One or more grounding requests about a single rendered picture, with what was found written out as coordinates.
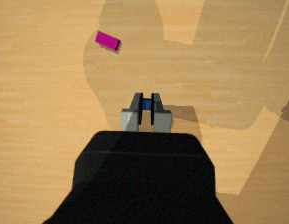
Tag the small magenta block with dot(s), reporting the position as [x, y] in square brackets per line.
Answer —
[107, 40]

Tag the small blue cube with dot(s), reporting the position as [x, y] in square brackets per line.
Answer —
[146, 104]

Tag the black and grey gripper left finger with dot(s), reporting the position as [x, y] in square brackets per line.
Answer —
[131, 118]

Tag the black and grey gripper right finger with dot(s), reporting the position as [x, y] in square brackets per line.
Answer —
[160, 119]

